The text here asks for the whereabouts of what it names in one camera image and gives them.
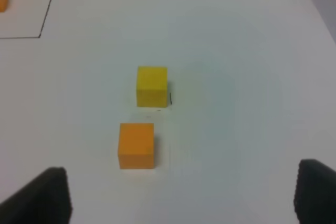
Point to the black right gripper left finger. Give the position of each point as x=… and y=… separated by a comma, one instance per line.
x=45, y=199

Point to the yellow cube block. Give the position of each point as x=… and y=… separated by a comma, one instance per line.
x=151, y=87

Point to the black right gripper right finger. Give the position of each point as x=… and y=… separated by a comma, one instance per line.
x=314, y=198

